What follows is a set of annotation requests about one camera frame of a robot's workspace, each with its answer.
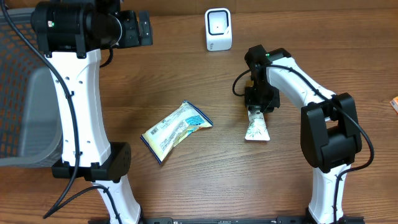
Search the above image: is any white tube with gold cap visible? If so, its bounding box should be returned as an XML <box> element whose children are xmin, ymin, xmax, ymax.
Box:
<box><xmin>244</xmin><ymin>80</ymin><xmax>270</xmax><ymax>141</ymax></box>

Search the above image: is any yellow white snack bag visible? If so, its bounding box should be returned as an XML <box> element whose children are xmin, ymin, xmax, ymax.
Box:
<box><xmin>141</xmin><ymin>100</ymin><xmax>213</xmax><ymax>164</ymax></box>

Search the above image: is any small orange tissue pack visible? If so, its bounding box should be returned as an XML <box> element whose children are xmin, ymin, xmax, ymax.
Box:
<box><xmin>390</xmin><ymin>96</ymin><xmax>398</xmax><ymax>113</ymax></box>

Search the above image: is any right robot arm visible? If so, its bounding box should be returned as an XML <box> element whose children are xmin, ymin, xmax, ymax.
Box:
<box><xmin>244</xmin><ymin>45</ymin><xmax>362</xmax><ymax>223</ymax></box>

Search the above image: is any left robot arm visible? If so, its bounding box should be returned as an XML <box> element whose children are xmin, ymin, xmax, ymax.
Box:
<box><xmin>31</xmin><ymin>1</ymin><xmax>153</xmax><ymax>223</ymax></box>

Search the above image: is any white barcode scanner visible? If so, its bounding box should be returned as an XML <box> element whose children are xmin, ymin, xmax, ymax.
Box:
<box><xmin>205</xmin><ymin>7</ymin><xmax>233</xmax><ymax>52</ymax></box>

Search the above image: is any grey plastic shopping basket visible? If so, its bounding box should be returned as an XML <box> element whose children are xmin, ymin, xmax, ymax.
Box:
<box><xmin>1</xmin><ymin>18</ymin><xmax>62</xmax><ymax>168</ymax></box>

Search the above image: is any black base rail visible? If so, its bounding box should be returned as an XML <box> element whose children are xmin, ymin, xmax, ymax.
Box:
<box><xmin>88</xmin><ymin>216</ymin><xmax>365</xmax><ymax>224</ymax></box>

